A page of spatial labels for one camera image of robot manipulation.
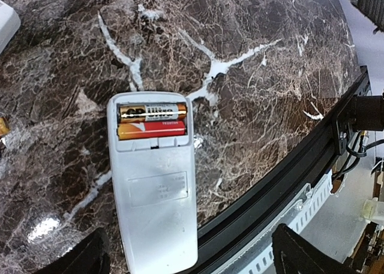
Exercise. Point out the small white buttoned remote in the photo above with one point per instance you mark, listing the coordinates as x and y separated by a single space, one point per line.
10 23

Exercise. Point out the black front rail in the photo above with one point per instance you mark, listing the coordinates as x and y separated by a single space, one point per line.
231 230

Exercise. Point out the red blue battery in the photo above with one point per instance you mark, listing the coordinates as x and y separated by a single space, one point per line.
4 127

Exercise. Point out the red black battery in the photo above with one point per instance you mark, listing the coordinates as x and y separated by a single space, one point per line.
131 131

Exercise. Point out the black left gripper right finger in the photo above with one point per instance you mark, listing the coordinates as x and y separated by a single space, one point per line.
293 254

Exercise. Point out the white slotted cable duct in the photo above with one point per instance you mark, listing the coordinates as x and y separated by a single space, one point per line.
259 257

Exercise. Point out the gold black GP battery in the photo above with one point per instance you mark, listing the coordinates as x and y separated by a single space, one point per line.
151 112

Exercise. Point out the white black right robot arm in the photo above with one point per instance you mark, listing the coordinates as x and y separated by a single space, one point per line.
361 113

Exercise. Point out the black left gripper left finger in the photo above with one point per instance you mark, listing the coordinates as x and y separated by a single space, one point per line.
90 255

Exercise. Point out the white remote face down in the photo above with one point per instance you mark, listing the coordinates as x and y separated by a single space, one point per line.
155 190

